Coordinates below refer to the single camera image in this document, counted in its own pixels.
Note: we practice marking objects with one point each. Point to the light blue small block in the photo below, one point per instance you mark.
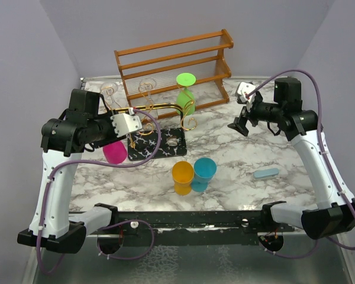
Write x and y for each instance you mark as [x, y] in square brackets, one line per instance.
[265, 173]

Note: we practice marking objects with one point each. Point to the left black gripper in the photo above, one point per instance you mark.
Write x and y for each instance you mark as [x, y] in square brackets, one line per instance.
[113, 136]

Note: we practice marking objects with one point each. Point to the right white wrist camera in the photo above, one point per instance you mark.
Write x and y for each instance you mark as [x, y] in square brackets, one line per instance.
[245, 94]

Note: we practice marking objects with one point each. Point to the blue plastic wine glass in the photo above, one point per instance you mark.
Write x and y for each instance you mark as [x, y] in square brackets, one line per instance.
[204, 170]

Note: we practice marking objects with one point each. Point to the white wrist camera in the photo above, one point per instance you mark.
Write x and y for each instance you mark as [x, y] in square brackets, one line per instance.
[245, 94]
[126, 123]

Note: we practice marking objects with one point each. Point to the green plastic wine glass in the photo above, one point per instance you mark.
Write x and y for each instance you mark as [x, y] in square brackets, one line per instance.
[185, 98]

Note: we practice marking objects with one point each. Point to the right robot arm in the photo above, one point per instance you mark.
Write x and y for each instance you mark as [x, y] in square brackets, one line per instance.
[334, 208]

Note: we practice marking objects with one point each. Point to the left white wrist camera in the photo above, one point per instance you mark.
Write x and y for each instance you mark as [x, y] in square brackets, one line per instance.
[126, 123]

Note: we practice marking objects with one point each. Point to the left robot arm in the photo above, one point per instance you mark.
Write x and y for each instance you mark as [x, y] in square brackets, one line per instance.
[63, 142]

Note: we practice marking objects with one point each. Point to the clear short wine glass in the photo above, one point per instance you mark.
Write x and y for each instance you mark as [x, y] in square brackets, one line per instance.
[145, 87]

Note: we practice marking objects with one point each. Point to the clear tall wine glass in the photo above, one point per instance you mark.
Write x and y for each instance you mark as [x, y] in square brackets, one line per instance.
[108, 89]

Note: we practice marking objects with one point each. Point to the pink plastic wine glass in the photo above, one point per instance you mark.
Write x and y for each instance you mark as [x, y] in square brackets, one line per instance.
[115, 153]

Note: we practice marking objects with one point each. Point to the gold wine glass rack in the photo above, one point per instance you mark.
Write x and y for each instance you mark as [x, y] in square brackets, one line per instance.
[149, 142]

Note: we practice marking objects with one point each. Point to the orange wooden shelf rack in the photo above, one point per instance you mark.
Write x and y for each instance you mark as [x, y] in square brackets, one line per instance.
[202, 55]

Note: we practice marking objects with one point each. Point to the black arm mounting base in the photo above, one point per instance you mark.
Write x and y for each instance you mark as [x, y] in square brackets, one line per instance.
[189, 228]

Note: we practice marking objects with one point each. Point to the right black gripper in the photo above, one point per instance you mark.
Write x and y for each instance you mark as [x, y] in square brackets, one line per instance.
[239, 124]

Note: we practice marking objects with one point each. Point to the yellow plastic wine glass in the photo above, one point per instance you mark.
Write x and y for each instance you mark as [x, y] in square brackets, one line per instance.
[182, 174]

